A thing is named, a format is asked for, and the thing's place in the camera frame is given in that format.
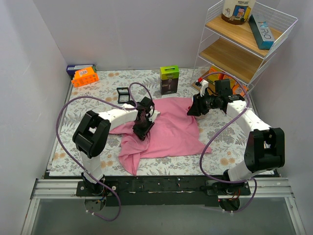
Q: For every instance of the small black display case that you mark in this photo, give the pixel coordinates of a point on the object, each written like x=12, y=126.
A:
x=123, y=95

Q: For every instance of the cartoon printed canister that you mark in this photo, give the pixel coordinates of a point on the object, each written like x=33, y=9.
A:
x=237, y=12

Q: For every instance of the orange yellow box middle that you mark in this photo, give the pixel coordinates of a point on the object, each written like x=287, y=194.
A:
x=232, y=81

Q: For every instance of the orange box right shelf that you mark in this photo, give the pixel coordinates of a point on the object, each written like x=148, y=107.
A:
x=237, y=89

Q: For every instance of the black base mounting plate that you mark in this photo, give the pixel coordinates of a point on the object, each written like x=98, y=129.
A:
x=171, y=190

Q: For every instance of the pink garment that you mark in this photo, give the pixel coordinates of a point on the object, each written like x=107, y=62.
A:
x=173, y=134

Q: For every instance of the blue box at wall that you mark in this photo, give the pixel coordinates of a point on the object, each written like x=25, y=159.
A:
x=71, y=69

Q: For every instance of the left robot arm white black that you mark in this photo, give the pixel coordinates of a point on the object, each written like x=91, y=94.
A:
x=91, y=135

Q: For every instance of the orange yellow box left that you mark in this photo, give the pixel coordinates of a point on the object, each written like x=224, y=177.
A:
x=216, y=75

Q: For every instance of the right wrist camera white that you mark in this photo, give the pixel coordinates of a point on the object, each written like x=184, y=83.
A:
x=204, y=85

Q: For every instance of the white wire shelf rack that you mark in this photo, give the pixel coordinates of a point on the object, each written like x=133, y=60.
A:
x=232, y=48

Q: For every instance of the orange box on mat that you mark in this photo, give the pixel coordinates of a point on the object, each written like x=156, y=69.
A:
x=84, y=76

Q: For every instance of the green black product box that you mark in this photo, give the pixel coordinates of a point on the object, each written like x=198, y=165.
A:
x=169, y=78

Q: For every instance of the orange yellow box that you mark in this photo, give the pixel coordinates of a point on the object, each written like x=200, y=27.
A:
x=216, y=75
x=232, y=81

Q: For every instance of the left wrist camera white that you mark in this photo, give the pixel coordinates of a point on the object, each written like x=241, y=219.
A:
x=153, y=115

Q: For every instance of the toilet paper roll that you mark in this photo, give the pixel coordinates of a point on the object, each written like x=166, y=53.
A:
x=200, y=117

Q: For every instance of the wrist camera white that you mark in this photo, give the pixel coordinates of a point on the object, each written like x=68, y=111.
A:
x=153, y=115
x=204, y=85

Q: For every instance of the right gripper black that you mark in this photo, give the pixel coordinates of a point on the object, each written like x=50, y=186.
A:
x=199, y=105

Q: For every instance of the teal long box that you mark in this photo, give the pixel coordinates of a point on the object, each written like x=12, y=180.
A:
x=261, y=31

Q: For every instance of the floral table mat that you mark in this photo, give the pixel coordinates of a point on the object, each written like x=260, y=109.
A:
x=227, y=140

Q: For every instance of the aluminium frame rail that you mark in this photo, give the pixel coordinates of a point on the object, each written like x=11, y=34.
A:
x=73, y=188

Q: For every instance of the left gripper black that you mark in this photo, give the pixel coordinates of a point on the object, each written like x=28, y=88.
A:
x=143, y=126

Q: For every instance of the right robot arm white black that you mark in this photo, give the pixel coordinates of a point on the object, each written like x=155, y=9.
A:
x=265, y=147

